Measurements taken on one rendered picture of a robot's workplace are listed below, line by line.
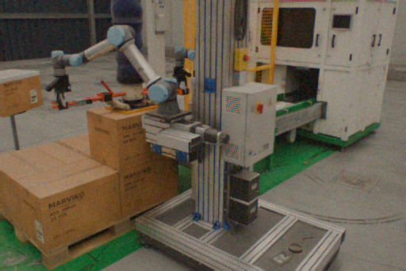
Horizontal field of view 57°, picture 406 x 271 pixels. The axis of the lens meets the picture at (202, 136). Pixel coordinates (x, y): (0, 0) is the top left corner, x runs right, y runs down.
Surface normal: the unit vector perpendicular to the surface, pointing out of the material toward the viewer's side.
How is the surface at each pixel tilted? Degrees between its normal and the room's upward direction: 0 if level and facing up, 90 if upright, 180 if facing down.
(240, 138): 90
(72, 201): 90
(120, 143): 90
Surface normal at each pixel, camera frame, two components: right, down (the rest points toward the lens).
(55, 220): 0.73, 0.22
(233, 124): -0.62, 0.24
